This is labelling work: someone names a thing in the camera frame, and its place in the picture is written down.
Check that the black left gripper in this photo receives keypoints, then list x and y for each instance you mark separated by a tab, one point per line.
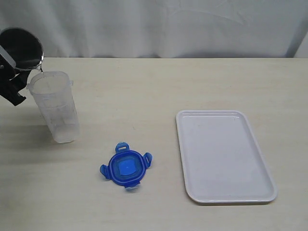
11	82

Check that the stainless steel cup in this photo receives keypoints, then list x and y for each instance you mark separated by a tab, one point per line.
24	48

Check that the tall translucent plastic container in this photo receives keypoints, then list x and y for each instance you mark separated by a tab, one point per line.
52	92

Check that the blue plastic snap lid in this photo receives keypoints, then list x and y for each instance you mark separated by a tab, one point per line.
127	167

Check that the white backdrop curtain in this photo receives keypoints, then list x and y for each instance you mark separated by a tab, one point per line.
161	28

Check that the white rectangular tray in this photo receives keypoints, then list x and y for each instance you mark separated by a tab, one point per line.
221	160

